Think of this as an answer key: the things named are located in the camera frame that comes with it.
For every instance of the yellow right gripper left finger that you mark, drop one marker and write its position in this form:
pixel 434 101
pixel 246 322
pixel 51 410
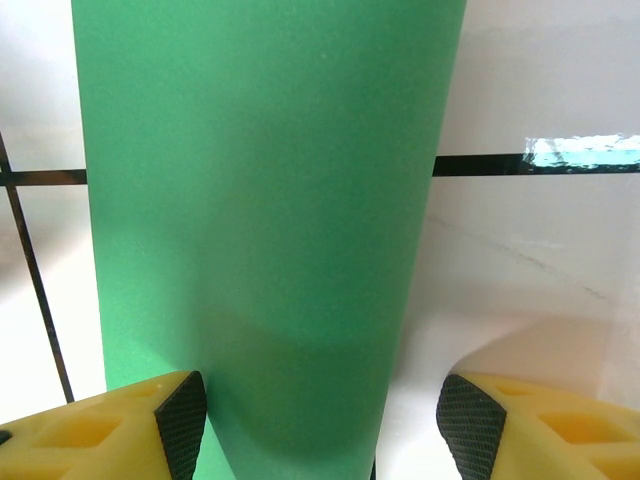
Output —
pixel 90 440

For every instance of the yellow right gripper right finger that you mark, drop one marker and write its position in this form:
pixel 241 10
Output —
pixel 550 440

